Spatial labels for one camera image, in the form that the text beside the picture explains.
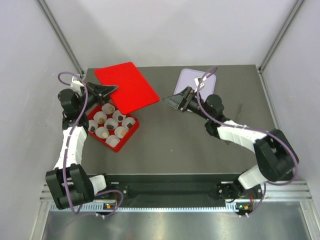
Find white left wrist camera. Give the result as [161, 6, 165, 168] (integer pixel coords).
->
[70, 76, 84, 92]

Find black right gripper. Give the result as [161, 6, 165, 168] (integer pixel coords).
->
[162, 86, 212, 121]

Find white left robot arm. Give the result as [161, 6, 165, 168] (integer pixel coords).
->
[45, 82, 118, 210]

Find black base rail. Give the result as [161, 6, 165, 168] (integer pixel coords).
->
[106, 173, 262, 208]

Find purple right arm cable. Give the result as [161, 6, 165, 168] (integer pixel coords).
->
[196, 66, 300, 218]

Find red chocolate box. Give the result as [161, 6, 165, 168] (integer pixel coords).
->
[87, 104, 140, 153]

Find metal tongs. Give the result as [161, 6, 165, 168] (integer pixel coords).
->
[236, 103, 243, 119]

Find lavender plastic tray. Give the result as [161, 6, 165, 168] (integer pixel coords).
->
[173, 68, 217, 99]

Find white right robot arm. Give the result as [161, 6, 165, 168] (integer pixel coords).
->
[163, 86, 299, 198]

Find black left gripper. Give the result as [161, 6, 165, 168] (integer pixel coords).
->
[77, 81, 118, 114]

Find red box lid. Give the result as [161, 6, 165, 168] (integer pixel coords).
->
[94, 62, 160, 115]

